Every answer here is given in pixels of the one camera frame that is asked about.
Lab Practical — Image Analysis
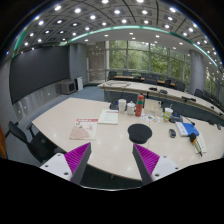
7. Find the green and white drink cup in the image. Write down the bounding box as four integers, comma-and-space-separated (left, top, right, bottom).
163, 108, 173, 122

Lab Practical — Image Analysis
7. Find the yellow black handled tool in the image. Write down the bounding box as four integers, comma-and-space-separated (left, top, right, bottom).
189, 133, 203, 157

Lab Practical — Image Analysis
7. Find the black computer mouse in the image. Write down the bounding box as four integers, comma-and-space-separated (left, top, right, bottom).
169, 129, 176, 138

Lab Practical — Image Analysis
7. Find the white and green booklet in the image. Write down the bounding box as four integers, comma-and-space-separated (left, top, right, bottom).
98, 109, 119, 124

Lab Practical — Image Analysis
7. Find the red and white magazine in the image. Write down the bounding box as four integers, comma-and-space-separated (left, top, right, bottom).
69, 118, 98, 140

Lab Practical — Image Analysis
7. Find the black wall screen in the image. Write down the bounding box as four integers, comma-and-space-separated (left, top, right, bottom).
9, 47, 69, 103

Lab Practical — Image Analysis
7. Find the red water bottle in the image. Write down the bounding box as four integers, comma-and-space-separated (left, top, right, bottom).
135, 94, 144, 117

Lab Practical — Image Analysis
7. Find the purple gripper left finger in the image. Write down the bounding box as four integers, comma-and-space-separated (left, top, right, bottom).
65, 143, 91, 185

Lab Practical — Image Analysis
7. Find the black office chair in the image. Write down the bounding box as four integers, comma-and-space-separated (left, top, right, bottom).
8, 121, 63, 162

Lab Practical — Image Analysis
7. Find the black round mouse pad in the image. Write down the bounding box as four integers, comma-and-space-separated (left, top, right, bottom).
128, 124, 152, 144

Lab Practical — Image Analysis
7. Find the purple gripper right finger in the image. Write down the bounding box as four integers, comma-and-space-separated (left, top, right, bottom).
133, 144, 160, 185

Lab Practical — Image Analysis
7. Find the white paper cup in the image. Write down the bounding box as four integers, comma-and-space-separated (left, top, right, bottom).
118, 99, 126, 114

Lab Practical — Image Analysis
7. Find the white teapot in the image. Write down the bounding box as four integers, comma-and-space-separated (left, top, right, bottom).
127, 102, 136, 115

